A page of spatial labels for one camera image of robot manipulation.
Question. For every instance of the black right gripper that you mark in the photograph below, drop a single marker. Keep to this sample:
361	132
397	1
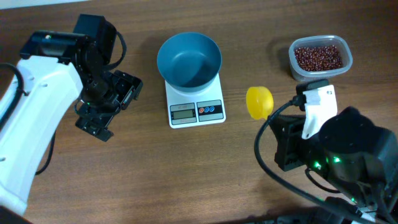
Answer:
281	156

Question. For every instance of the yellow plastic measuring scoop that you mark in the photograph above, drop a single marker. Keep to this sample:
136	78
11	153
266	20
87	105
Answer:
259	102

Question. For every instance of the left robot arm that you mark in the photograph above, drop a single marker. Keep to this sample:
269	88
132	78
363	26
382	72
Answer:
57	70

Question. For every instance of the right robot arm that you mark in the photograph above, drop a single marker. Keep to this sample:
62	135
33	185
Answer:
349	151

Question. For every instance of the white digital kitchen scale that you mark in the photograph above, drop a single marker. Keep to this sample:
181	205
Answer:
190	109

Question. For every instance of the blue plastic bowl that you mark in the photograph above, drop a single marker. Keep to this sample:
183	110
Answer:
189	61

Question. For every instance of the red beans pile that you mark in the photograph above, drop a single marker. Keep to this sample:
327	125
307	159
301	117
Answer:
316	59

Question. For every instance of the clear plastic bean container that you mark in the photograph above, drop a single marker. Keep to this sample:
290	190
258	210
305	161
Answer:
319	41

